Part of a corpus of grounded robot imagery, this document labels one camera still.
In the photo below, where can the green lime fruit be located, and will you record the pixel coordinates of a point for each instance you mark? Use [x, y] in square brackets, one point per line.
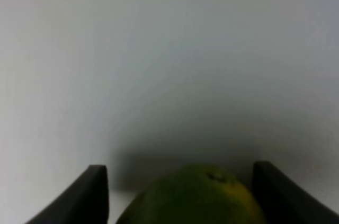
[195, 194]

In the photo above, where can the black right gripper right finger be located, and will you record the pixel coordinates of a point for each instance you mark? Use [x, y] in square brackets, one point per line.
[283, 201]

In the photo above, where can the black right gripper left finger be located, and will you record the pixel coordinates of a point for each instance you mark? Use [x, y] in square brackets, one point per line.
[86, 200]

